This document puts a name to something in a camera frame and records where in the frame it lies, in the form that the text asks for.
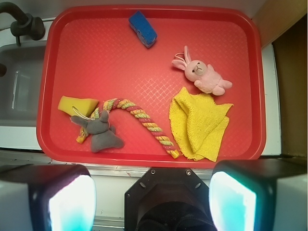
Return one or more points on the blue sponge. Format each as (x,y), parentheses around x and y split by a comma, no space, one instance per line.
(143,29)

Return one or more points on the yellow knitted cloth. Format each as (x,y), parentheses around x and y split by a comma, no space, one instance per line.
(198,124)

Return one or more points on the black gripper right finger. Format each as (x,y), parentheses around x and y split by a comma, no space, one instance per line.
(259,195)

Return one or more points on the pink plush bunny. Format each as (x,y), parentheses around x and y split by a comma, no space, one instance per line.
(202,75)

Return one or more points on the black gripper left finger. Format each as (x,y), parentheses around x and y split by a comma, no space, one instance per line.
(46,198)

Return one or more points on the gray plush animal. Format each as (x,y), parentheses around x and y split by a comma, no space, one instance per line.
(103,135)

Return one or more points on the yellow sponge wedge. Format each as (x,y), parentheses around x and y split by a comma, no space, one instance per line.
(85,106)

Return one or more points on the gray toy sink basin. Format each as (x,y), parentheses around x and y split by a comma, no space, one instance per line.
(20,86)

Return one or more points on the dark toy faucet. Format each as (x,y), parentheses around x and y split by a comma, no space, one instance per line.
(25,24)

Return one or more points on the multicolour twisted rope toy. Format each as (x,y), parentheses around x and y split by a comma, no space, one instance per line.
(143,118)

